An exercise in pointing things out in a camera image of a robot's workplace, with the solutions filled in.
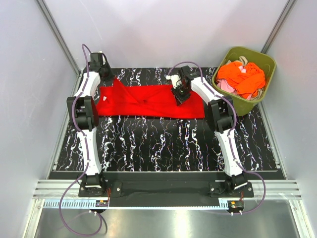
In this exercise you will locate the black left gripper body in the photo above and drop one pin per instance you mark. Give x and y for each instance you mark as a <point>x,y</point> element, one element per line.
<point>108,74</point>

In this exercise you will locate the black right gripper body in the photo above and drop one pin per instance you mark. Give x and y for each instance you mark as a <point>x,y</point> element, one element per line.
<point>180,93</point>

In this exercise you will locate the red t-shirt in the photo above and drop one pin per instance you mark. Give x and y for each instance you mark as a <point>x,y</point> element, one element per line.
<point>150,101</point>

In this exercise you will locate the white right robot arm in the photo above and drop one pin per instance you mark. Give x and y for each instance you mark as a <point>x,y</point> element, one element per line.
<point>221,118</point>

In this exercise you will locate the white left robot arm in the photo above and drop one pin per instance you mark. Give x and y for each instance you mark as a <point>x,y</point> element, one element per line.
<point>84,116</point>

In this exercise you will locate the pink garment in bin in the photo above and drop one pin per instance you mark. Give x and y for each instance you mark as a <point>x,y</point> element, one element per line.
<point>230,76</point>

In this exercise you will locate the orange t-shirt in bin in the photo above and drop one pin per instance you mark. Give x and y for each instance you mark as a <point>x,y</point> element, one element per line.
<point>246,81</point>

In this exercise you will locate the beige garment in bin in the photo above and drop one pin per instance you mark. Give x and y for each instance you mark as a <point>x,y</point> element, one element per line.
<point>242,59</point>

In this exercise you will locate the olive green plastic bin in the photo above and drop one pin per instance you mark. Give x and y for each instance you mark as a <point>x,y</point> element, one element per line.
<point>263,61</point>

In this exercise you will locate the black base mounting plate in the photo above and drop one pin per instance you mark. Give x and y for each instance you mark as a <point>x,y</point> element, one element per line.
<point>168,189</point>

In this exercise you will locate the right small controller board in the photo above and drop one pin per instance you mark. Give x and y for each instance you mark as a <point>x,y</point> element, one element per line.
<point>236,205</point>

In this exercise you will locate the small controller board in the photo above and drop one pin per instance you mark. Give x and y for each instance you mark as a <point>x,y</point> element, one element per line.
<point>236,205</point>
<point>102,203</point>

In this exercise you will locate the left small controller board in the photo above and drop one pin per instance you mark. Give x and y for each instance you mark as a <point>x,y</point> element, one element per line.
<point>102,203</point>

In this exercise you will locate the aluminium left corner post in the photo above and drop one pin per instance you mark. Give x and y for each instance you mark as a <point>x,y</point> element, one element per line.
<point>57,34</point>

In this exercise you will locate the aluminium corner post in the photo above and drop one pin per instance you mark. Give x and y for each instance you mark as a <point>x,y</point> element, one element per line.
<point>278,25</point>
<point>57,34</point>

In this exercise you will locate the aluminium front rail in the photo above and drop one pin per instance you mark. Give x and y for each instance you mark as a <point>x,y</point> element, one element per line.
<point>55,194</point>

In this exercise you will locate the aluminium right corner post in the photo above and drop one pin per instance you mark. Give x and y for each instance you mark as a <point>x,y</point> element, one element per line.
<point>278,25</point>

